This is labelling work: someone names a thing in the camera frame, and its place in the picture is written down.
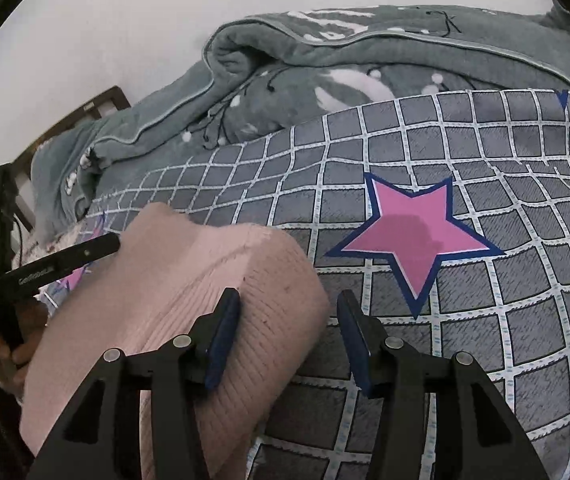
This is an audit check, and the pink knitted sweater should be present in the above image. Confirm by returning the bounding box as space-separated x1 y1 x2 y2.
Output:
20 203 331 479

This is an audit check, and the person's left hand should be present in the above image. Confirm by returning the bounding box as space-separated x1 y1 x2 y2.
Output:
0 298 49 402

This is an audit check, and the grey checked bed sheet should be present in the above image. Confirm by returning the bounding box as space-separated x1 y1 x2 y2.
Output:
39 88 570 480

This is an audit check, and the dark wooden headboard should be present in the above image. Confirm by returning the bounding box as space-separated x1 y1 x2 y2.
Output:
0 84 132 266

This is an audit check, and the grey-green fleece blanket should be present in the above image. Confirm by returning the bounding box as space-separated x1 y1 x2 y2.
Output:
31 6 570 244

